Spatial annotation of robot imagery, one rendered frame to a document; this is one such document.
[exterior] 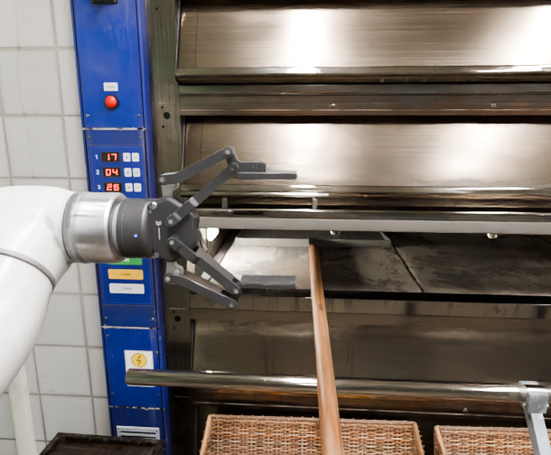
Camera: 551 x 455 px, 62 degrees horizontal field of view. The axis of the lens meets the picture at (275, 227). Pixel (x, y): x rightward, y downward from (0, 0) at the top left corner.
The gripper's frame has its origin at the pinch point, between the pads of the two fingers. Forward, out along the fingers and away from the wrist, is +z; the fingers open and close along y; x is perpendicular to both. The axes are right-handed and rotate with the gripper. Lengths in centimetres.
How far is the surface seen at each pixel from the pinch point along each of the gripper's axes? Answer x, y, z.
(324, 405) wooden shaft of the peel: -6.1, 28.5, 5.6
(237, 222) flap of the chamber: -40.6, 8.4, -12.0
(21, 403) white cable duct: -55, 64, -76
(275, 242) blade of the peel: -103, 30, -7
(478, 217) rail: -40, 7, 38
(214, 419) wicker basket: -51, 65, -21
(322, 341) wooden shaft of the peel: -25.9, 28.3, 6.0
